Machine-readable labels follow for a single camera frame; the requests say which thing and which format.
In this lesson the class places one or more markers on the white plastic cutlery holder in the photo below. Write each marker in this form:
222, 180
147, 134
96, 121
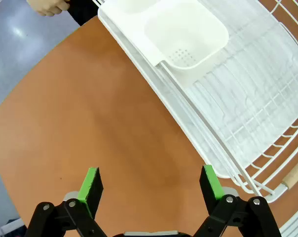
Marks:
188, 32

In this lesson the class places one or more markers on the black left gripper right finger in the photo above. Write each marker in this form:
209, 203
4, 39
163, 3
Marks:
213, 197

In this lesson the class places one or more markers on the person's right hand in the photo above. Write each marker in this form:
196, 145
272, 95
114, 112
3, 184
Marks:
49, 6

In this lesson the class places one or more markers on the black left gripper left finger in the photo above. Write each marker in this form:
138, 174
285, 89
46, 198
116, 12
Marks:
88, 197

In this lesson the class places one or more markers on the white plastic drip tray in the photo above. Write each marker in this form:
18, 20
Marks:
173, 108

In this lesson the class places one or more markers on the black trousers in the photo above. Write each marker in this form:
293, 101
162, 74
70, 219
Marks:
82, 10

